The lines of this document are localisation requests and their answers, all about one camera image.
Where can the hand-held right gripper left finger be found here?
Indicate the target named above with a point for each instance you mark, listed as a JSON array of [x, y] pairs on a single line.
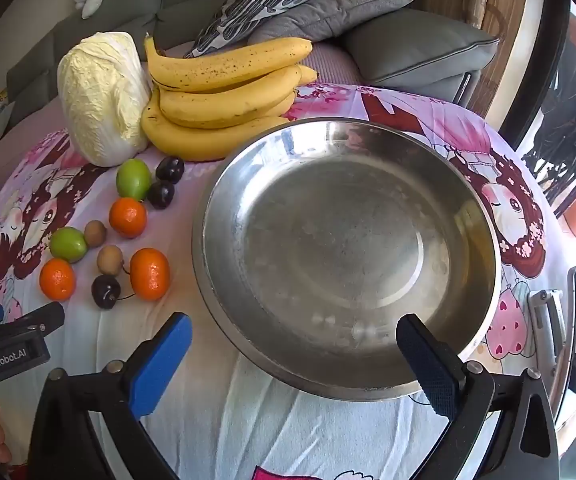
[[162, 365]]

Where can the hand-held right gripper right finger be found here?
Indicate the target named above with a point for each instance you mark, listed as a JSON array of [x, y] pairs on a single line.
[[428, 370]]

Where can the mandarin orange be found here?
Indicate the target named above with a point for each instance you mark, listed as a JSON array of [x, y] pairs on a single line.
[[57, 279], [150, 274], [127, 217]]

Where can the dark cherry with long stem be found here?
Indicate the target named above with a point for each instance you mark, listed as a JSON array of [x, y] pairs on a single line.
[[105, 291]]

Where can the green jujube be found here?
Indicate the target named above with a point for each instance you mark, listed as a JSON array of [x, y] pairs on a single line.
[[67, 245], [132, 179]]

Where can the brown longan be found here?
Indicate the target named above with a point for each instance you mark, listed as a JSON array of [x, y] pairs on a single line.
[[110, 259], [95, 233]]

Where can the stainless steel bowl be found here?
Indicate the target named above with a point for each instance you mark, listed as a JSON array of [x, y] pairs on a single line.
[[338, 240]]

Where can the dark red cherry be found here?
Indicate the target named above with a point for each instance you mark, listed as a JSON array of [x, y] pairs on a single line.
[[160, 194], [170, 169]]

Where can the pink printed blanket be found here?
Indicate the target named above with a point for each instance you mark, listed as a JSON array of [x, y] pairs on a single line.
[[248, 425]]

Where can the napa cabbage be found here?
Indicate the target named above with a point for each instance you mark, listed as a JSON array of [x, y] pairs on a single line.
[[97, 100]]

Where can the grey sofa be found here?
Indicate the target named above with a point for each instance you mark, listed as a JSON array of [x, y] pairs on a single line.
[[42, 60]]

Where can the yellow banana bunch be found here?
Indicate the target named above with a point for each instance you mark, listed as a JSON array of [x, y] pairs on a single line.
[[217, 105]]

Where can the grey leather cushion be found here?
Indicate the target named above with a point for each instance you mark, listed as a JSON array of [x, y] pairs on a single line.
[[418, 55]]

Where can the grey quilted pillow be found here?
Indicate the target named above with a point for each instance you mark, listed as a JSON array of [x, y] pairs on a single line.
[[328, 10]]

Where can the black door frame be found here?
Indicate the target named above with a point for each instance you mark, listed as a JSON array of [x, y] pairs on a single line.
[[543, 60]]

